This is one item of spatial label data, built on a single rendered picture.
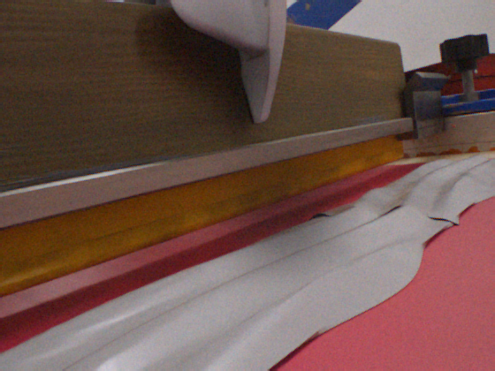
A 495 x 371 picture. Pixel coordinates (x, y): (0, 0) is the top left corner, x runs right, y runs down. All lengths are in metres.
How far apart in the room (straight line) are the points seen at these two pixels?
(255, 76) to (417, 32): 2.13
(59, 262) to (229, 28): 0.11
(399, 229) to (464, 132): 0.28
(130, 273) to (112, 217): 0.02
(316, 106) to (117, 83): 0.13
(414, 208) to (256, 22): 0.10
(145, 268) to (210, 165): 0.05
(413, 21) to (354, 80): 2.03
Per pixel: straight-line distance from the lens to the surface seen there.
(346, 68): 0.30
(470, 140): 0.43
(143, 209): 0.18
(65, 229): 0.17
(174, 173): 0.16
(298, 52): 0.26
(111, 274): 0.18
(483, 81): 1.08
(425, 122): 0.39
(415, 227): 0.17
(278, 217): 0.23
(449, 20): 2.28
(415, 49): 2.31
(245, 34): 0.19
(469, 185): 0.23
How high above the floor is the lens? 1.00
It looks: 7 degrees down
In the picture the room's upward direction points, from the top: 9 degrees counter-clockwise
